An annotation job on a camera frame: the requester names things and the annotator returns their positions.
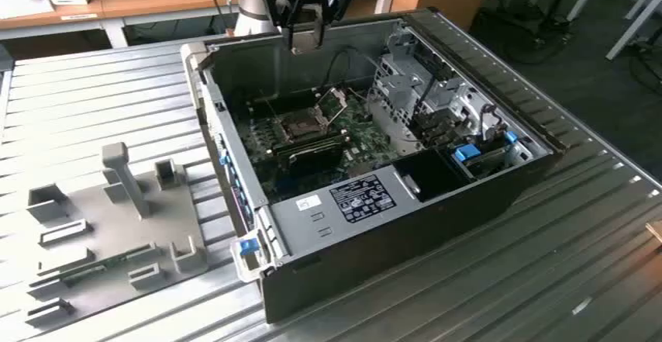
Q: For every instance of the black wheeled equipment stand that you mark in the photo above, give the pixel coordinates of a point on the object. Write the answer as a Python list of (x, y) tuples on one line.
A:
[(517, 24)]

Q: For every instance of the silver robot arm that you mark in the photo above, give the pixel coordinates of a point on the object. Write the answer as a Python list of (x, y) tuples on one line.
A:
[(254, 4)]

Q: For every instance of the blue card retainer clip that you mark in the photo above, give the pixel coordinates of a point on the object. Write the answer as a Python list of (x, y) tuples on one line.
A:
[(223, 161)]

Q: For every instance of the green motherboard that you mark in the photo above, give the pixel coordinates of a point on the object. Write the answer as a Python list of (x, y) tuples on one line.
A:
[(362, 140)]

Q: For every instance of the grey metal drive cage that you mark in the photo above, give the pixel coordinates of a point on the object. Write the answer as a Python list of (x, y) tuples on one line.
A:
[(403, 94)]

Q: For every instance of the small blue clip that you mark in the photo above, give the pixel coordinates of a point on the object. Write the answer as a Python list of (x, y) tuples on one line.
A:
[(511, 137)]

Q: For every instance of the hard disk in blue carrier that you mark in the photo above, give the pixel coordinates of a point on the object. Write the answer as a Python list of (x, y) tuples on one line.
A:
[(467, 152)]

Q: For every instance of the blue case latch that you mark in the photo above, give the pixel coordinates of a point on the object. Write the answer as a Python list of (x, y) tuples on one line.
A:
[(249, 246)]

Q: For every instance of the green RAM stick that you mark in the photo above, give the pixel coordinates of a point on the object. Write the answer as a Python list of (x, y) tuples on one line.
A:
[(98, 266), (313, 146), (310, 141)]

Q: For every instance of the black graphics card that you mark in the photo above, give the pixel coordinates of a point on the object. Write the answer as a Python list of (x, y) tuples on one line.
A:
[(315, 161)]

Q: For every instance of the grey parts rack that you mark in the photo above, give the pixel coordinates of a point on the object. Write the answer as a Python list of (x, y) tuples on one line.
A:
[(119, 233)]

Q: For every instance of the wooden desk white frame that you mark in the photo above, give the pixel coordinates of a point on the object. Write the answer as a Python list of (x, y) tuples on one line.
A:
[(78, 10), (171, 1)]

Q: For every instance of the blue expansion slot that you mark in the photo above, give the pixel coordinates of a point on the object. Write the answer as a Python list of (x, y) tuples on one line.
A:
[(295, 182)]

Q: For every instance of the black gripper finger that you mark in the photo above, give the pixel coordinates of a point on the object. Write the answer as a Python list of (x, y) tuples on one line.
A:
[(277, 4), (341, 4)]

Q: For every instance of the wooden block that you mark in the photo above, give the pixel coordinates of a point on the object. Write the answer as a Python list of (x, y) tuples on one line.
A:
[(654, 235)]

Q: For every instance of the grey CPU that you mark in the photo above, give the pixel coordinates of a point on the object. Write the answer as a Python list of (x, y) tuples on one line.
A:
[(305, 49)]

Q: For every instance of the black open PC case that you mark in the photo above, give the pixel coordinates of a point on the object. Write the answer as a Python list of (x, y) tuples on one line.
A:
[(387, 264)]

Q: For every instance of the grey power supply unit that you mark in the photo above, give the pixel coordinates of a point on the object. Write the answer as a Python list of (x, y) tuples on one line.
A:
[(310, 225)]

